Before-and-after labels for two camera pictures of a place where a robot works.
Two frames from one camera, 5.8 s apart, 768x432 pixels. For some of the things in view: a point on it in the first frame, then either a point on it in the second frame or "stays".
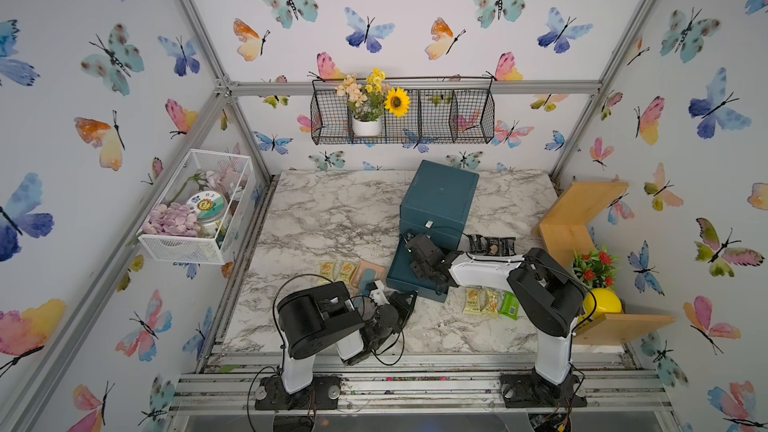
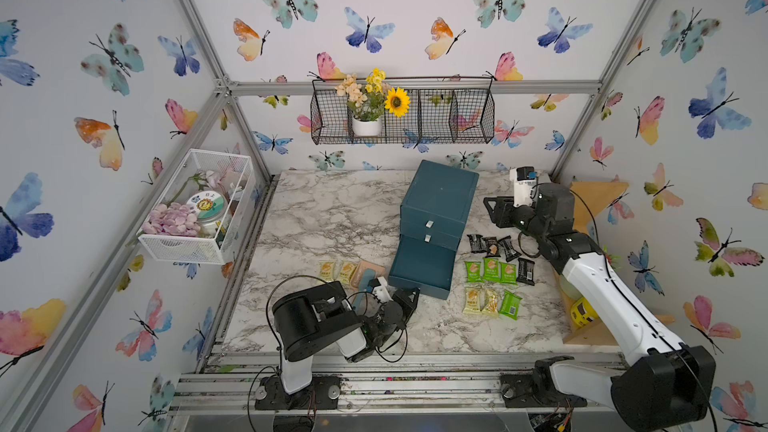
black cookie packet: x=477 y=243 stays
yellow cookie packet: x=472 y=300 stays
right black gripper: x=415 y=270 -> x=504 y=212
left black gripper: x=402 y=310 stays
